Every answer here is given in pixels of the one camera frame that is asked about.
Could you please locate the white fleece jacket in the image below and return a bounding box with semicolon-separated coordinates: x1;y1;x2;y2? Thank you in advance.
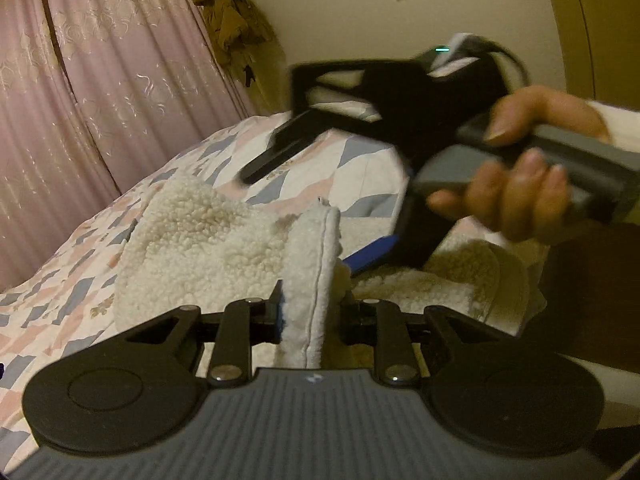
113;177;546;368

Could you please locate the checkered pink grey quilt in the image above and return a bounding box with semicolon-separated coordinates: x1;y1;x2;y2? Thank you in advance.
1;113;406;471

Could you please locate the wooden door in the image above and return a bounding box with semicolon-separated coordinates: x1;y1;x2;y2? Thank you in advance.
550;0;639;110

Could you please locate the white sleeve forearm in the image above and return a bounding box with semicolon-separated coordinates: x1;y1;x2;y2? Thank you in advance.
588;101;640;153

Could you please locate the person's right hand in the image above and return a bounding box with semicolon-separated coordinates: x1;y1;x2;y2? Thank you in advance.
426;86;611;245

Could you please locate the brown hanging jacket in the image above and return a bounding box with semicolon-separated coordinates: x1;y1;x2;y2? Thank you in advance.
192;0;276;87

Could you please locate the pink curtain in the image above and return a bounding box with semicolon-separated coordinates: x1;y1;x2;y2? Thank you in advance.
1;0;253;289

